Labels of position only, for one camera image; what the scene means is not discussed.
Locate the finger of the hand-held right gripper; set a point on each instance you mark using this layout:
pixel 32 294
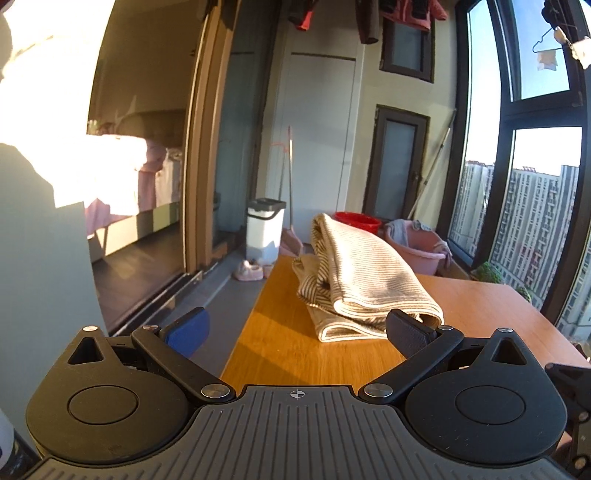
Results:
pixel 572 385

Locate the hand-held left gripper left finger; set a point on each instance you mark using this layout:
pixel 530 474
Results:
pixel 187 332

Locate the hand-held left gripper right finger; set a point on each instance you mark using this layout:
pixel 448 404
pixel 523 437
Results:
pixel 408 334

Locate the striped knit garment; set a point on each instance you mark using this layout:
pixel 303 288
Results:
pixel 364 277

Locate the pink plastic basin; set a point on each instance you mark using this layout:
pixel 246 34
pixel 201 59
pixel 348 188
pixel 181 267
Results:
pixel 425 261

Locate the pink slipper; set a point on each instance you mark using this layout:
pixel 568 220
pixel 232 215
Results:
pixel 247 272
pixel 267 271

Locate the pink rag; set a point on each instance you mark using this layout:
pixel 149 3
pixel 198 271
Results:
pixel 445 254

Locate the grey cloth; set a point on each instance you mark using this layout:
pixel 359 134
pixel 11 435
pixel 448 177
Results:
pixel 415 225

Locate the red bucket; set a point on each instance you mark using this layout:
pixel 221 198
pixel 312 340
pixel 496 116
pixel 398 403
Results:
pixel 364 224

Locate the white trash bin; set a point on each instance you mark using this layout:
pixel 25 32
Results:
pixel 263 235

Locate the pink dustpan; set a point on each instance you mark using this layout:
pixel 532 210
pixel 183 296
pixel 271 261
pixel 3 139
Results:
pixel 291 244

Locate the sliding glass door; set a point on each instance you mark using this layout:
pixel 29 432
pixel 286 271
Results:
pixel 201 184

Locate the dark framed glass door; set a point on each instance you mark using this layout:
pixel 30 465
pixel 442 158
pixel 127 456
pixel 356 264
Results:
pixel 399 170

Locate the white flush door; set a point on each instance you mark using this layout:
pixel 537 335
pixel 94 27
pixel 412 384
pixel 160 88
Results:
pixel 318 138

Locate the small dark framed window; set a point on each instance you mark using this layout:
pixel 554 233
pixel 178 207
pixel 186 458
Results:
pixel 406 46

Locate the hanging dark garment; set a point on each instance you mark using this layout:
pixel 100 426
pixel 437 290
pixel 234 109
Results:
pixel 368 23

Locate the hanging red jacket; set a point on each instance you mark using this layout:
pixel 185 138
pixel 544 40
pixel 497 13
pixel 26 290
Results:
pixel 411 14

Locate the hanging red garment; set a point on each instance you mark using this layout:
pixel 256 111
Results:
pixel 302 14

